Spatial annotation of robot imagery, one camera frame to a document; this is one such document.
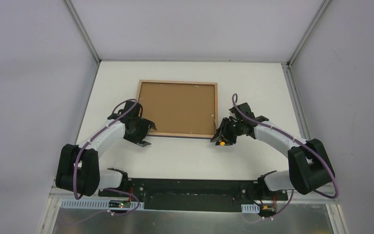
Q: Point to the black yellow screwdriver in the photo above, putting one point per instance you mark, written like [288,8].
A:
[221,144]

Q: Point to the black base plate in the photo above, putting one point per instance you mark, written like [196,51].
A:
[199,195]

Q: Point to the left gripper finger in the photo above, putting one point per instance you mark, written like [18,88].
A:
[147,125]
[142,143]

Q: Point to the white cable duct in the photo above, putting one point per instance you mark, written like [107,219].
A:
[250,209]
[101,204]

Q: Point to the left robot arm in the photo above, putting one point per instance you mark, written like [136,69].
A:
[78,168]

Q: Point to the right white cable duct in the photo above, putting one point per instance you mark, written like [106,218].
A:
[250,209]

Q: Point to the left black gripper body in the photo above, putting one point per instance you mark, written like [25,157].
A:
[142,131]

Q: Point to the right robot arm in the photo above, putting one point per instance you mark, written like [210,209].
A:
[309,167]

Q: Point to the left white cable duct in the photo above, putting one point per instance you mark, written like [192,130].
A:
[101,204]

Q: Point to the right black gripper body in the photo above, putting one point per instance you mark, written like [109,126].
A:
[224,130]

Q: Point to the blue wooden picture frame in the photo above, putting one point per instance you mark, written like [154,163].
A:
[180,108]

